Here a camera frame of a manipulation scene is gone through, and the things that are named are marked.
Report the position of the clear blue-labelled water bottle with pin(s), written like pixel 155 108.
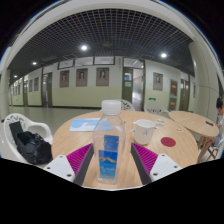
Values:
pixel 109 140

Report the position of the small white packet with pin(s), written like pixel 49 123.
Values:
pixel 160 122

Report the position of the blue and white booklet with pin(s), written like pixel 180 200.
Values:
pixel 83 124

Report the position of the wooden folding chair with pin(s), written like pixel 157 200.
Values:
pixel 215 150

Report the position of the person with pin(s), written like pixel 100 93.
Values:
pixel 220 113

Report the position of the white ceramic mug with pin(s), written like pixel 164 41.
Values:
pixel 144 131

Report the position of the black phone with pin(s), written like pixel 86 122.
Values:
pixel 209 123

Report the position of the round ceiling lights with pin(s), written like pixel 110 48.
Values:
pixel 84 47

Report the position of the round wooden side table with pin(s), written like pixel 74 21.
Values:
pixel 191 121

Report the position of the white plastic armchair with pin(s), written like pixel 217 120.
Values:
pixel 23 120

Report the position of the black bag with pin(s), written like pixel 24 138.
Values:
pixel 33 146

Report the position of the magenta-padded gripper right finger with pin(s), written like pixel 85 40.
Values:
pixel 163 166

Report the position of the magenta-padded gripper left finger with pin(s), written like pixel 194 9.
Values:
pixel 60 166

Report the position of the flat round red coaster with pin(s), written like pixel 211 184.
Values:
pixel 168 142

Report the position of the framed wall pictures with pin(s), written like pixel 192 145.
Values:
pixel 102 76

